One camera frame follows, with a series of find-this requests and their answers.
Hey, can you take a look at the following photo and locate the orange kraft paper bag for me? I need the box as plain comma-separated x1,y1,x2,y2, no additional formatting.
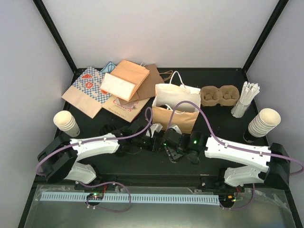
152,77,201,134

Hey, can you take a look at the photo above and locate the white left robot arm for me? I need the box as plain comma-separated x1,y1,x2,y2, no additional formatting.
37,120,162,190

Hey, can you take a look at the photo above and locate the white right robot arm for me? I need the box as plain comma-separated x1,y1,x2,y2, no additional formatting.
160,127,290,191

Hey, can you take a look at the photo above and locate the cream cakes printed paper bag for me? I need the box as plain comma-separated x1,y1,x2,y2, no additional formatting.
102,95,150,123

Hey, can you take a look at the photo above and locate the dark brown paper bag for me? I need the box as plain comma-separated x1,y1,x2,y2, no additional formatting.
137,64,173,100

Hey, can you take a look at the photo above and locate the folded orange paper bag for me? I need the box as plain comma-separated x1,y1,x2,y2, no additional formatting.
100,59,150,102

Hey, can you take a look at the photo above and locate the cardboard cup carrier stack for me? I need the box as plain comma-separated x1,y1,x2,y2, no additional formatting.
200,85,240,106

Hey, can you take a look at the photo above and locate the blue checkered paper bag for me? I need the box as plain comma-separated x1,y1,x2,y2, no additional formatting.
62,66,111,118

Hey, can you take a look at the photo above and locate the light blue paper bag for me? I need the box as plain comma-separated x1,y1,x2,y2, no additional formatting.
100,61,116,74

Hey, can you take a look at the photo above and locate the cup of white straws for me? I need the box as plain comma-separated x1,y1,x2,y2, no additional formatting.
231,81,260,118

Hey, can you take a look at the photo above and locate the left stack of paper cups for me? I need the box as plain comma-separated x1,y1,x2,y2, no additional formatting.
53,111,80,137

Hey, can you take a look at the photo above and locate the stack of paper cups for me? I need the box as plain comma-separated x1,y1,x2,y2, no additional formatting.
243,108,281,143
53,111,80,137

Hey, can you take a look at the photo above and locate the right stack of paper cups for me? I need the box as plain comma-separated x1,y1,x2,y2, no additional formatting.
243,108,281,143

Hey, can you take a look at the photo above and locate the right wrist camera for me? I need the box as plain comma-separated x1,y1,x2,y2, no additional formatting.
169,124,182,134

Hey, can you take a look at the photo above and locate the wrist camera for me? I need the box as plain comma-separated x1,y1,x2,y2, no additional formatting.
146,123,163,138
169,124,182,134

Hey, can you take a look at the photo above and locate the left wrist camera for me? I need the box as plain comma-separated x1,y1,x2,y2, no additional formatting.
146,123,163,138

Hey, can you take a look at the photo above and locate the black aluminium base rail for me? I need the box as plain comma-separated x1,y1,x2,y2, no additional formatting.
88,174,244,193

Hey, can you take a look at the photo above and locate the white slotted cable duct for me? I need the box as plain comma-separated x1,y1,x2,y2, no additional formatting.
40,192,220,206

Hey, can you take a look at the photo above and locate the right black frame post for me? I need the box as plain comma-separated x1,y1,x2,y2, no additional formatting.
242,0,289,73

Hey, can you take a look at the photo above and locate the black frame post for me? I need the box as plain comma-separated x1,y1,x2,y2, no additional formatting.
33,0,77,73
242,0,289,73

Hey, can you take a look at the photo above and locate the left black frame post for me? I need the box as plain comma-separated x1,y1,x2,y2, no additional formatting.
33,0,77,73

